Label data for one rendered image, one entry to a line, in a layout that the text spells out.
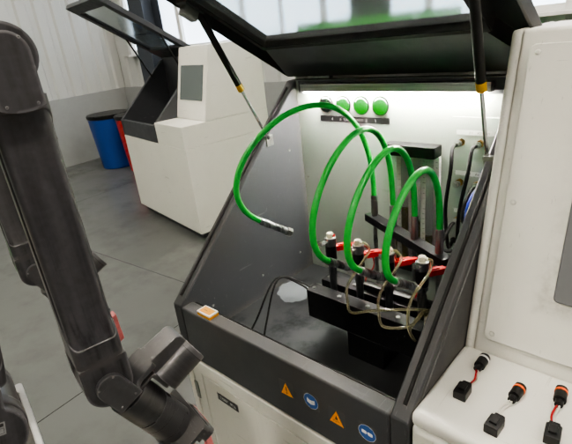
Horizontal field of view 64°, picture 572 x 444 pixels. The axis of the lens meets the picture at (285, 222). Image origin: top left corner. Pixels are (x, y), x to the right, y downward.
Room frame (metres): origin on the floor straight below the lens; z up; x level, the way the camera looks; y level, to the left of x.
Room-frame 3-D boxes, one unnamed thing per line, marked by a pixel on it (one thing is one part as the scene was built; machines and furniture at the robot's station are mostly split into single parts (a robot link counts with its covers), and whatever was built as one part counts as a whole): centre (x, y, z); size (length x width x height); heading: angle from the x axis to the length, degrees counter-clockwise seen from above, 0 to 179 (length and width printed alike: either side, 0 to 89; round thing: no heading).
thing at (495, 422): (0.56, -0.32, 0.99); 0.12 x 0.02 x 0.02; 132
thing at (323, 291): (0.93, -0.19, 0.91); 0.34 x 0.10 x 0.15; 45
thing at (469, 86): (1.20, -0.29, 1.43); 0.54 x 0.03 x 0.02; 45
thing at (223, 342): (0.84, 0.06, 0.87); 0.62 x 0.04 x 0.16; 45
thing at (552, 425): (0.54, -0.39, 0.99); 0.12 x 0.02 x 0.02; 142
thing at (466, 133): (1.03, -0.46, 1.20); 0.13 x 0.03 x 0.31; 45
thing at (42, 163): (0.48, 0.25, 1.40); 0.11 x 0.06 x 0.43; 36
